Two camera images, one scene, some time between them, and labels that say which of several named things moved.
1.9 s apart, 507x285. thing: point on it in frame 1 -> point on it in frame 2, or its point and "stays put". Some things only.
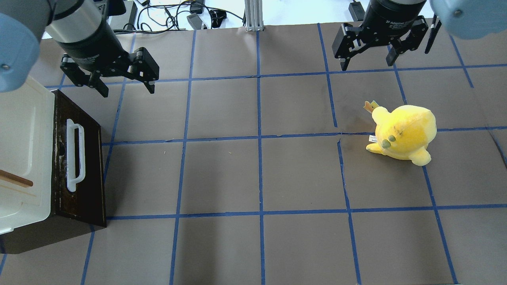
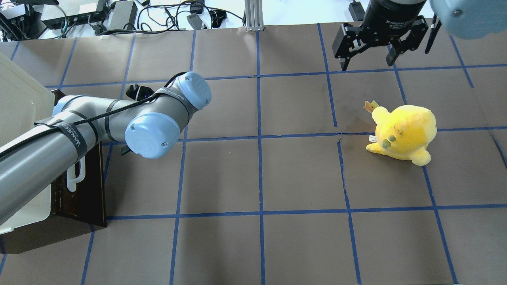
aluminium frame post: (254, 15) stays put
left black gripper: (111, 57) -> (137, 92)
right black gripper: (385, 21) stays put
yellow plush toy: (404, 133) stays put
